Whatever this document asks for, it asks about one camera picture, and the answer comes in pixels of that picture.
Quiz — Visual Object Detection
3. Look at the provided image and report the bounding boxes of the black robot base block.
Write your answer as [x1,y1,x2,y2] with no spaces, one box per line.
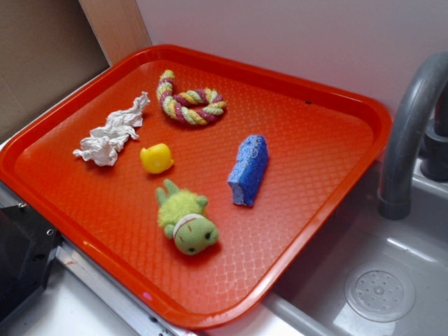
[1,203,61,325]

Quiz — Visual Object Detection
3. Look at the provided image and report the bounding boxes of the green plush animal toy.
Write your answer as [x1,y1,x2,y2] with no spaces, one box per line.
[156,179,219,256]

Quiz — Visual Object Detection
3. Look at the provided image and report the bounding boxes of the blue sponge piece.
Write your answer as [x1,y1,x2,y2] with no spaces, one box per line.
[227,134,269,207]

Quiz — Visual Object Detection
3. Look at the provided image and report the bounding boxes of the red plastic tray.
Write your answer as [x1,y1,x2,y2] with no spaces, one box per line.
[1,45,391,330]

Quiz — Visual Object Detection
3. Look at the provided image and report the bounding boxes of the yellow rubber duck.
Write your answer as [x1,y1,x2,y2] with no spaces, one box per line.
[139,143,174,174]

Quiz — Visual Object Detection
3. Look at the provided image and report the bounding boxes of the crumpled white paper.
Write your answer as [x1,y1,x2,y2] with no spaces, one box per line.
[73,92,151,167]

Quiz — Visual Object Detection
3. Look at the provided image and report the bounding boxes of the grey toy sink basin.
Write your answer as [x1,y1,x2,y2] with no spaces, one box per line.
[265,166,447,335]

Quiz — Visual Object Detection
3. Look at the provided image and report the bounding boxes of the light wooden board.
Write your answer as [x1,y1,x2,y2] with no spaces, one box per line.
[80,0,152,66]

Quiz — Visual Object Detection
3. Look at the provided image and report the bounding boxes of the brown cardboard panel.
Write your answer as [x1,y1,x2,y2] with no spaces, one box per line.
[1,1,109,141]

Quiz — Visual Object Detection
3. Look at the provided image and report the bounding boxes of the grey toy faucet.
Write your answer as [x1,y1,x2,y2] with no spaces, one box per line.
[378,52,447,220]

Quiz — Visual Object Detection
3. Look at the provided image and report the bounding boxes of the multicolour rope toy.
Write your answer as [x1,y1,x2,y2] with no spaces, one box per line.
[156,69,227,126]

